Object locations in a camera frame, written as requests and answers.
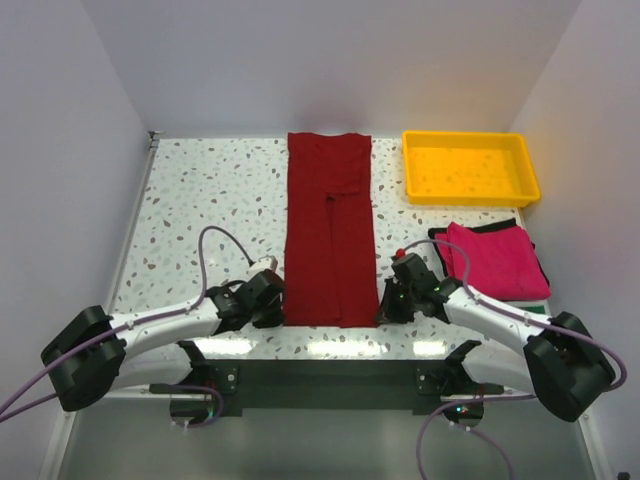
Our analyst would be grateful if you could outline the dark red t shirt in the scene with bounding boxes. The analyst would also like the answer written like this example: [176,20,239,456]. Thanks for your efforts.
[284,133,379,328]

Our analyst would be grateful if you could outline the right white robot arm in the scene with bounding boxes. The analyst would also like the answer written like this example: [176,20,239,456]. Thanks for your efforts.
[376,251,616,422]

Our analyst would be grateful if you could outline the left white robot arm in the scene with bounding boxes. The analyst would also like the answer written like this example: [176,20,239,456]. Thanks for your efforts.
[41,269,285,412]

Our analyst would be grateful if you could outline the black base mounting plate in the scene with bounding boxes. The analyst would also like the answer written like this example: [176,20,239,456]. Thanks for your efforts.
[150,360,504,417]

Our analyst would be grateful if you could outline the folded pink t shirt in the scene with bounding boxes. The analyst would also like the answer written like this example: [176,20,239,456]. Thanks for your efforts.
[433,221,553,302]

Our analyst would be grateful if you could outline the yellow plastic tray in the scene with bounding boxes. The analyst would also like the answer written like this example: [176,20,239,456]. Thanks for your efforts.
[402,130,541,208]

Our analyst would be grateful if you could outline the folded green t shirt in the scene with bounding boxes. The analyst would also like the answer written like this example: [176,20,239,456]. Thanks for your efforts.
[519,303,547,315]

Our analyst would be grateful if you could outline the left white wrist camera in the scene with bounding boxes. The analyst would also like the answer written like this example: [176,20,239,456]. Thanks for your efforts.
[247,255,278,276]

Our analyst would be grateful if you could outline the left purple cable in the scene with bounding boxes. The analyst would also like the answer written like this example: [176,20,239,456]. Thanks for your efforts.
[0,226,261,429]

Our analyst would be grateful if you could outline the purple cable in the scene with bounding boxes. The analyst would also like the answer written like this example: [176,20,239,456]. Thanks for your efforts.
[399,238,628,480]
[0,226,261,429]

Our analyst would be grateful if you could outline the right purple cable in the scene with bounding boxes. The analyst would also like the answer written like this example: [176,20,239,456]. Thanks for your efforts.
[399,238,628,480]

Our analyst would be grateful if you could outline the aluminium frame rail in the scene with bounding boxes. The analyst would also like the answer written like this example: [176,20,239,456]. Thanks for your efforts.
[39,130,164,480]

